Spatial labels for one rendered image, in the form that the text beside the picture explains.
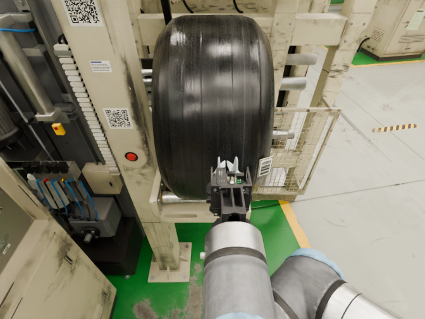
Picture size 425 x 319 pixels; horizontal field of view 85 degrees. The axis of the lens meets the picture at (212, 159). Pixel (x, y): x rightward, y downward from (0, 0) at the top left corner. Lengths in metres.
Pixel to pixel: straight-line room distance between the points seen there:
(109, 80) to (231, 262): 0.56
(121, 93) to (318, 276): 0.63
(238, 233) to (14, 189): 0.74
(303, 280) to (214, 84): 0.41
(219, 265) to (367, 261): 1.78
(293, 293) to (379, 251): 1.73
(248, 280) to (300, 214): 1.76
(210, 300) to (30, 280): 0.77
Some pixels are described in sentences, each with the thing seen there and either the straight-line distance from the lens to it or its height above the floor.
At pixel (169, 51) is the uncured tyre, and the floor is 1.43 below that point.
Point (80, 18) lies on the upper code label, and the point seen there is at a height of 1.49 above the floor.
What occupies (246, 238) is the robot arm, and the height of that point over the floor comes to 1.32.
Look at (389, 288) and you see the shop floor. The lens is 2.04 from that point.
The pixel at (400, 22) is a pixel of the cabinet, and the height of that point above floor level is 0.62.
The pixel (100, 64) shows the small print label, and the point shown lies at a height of 1.39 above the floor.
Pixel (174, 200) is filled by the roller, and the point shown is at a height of 0.91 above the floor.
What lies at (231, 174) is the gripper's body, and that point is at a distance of 0.43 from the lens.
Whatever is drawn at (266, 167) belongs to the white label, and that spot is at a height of 1.20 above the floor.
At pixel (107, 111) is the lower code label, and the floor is 1.25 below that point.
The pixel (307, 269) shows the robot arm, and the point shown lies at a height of 1.23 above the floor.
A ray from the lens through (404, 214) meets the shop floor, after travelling 2.47.
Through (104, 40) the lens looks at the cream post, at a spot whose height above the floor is 1.44.
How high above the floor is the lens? 1.62
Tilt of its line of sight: 44 degrees down
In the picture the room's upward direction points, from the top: straight up
